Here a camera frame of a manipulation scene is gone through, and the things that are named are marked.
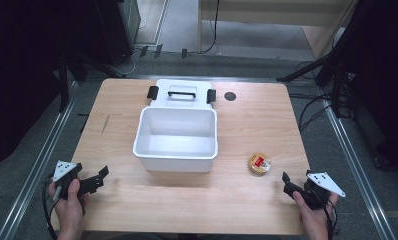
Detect black cabinet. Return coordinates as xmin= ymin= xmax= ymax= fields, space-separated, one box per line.
xmin=95 ymin=0 xmax=142 ymax=67

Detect black curtain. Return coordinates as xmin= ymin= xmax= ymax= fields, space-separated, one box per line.
xmin=0 ymin=0 xmax=103 ymax=173
xmin=323 ymin=0 xmax=398 ymax=176

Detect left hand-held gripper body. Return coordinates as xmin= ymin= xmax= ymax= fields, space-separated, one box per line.
xmin=52 ymin=160 xmax=88 ymax=201

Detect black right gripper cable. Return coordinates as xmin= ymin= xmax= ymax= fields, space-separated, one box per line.
xmin=315 ymin=189 xmax=340 ymax=240

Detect light wooden furniture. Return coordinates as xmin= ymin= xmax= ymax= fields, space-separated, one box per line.
xmin=197 ymin=0 xmax=359 ymax=59

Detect person's right hand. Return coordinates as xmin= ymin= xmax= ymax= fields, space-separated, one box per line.
xmin=292 ymin=191 xmax=340 ymax=240

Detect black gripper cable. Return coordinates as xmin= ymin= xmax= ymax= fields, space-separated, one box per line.
xmin=41 ymin=172 xmax=60 ymax=240
xmin=315 ymin=189 xmax=340 ymax=240

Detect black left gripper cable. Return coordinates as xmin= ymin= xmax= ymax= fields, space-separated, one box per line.
xmin=41 ymin=172 xmax=60 ymax=240

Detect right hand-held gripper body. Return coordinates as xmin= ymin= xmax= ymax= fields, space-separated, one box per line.
xmin=302 ymin=170 xmax=347 ymax=211

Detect black tripod stand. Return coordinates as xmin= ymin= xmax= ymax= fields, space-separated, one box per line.
xmin=276 ymin=46 xmax=355 ymax=118
xmin=55 ymin=48 xmax=125 ymax=113

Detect white plastic storage box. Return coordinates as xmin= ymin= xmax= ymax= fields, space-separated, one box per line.
xmin=132 ymin=78 xmax=219 ymax=174

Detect black hanging cable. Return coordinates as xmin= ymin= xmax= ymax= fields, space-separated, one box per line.
xmin=201 ymin=0 xmax=221 ymax=55

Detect round golden tin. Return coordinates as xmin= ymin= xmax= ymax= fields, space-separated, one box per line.
xmin=247 ymin=152 xmax=272 ymax=177

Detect person's left hand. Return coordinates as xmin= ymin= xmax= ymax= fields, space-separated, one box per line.
xmin=47 ymin=178 xmax=89 ymax=240

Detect black floor cables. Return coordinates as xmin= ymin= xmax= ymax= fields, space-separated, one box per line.
xmin=288 ymin=59 xmax=358 ymax=133

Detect aluminium floor rail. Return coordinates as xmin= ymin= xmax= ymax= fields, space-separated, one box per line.
xmin=318 ymin=85 xmax=398 ymax=240
xmin=0 ymin=81 xmax=79 ymax=240

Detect white floor cable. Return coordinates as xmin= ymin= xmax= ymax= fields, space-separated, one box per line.
xmin=117 ymin=18 xmax=148 ymax=77

